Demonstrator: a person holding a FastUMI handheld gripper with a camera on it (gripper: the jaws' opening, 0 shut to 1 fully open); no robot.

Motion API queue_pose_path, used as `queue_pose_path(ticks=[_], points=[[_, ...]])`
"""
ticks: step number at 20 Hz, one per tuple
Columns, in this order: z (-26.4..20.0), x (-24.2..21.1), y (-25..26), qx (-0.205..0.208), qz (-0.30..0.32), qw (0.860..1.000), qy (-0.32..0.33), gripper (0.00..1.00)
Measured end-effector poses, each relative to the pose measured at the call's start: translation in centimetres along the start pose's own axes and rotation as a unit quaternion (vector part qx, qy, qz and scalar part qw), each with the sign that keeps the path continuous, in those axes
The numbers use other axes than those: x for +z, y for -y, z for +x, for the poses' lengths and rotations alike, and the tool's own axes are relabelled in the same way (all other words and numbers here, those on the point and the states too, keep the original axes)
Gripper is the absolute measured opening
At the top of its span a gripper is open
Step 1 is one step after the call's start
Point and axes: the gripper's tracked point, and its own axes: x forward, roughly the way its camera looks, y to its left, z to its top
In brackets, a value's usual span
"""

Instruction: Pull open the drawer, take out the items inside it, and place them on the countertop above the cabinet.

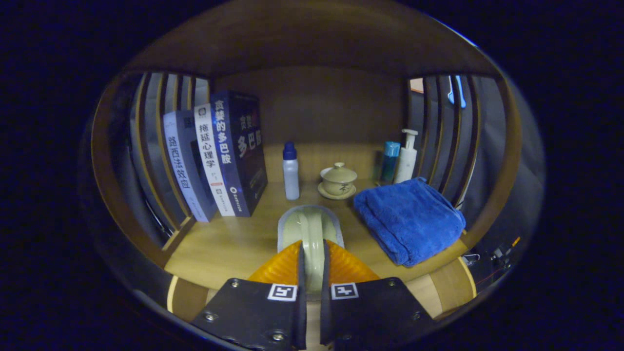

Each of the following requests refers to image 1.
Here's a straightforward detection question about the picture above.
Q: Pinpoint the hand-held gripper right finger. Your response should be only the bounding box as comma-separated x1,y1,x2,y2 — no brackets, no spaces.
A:
319,239,434,351

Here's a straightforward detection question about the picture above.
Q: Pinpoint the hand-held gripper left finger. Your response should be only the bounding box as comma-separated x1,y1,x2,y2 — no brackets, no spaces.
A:
189,239,308,351

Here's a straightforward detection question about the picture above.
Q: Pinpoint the pale green scrub brush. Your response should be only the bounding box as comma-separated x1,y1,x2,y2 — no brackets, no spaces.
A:
277,205,345,293

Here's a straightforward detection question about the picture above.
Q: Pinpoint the wooden drawer with black knob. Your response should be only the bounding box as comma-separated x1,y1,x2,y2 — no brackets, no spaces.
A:
167,257,477,322

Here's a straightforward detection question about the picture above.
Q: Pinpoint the wooden countertop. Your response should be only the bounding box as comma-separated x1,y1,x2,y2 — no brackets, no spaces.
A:
163,178,471,286

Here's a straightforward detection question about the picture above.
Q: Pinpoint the wooden cabinet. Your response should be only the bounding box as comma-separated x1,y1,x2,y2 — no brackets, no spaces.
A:
90,0,522,322

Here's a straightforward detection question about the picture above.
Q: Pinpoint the blue folded towel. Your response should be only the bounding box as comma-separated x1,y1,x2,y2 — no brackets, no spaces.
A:
353,177,467,268

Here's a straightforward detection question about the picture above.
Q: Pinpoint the beige lidded teacup with saucer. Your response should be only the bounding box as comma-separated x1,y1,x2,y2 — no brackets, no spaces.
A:
318,162,358,200

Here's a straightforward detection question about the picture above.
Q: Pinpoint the white bottle with blue cap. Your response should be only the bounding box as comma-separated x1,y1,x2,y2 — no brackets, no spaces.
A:
282,141,300,201

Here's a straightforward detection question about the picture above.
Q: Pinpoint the teal bottle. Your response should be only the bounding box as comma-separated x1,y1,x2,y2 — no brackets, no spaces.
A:
380,141,401,185

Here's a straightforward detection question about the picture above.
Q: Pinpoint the white pump bottle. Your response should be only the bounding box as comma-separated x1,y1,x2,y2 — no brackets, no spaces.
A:
393,129,419,184

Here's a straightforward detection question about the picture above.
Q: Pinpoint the dark blue book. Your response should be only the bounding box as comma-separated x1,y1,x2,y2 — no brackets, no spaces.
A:
210,90,269,217

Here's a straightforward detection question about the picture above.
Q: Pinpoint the white spine book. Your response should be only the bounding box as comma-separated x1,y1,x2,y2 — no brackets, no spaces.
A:
194,102,235,217

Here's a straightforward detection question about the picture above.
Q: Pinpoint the orange and black gripper tool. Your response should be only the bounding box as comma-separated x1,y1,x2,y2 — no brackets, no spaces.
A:
490,236,522,264

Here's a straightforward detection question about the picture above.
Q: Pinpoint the pale blue book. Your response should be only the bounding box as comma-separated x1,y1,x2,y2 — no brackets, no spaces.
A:
162,110,218,223

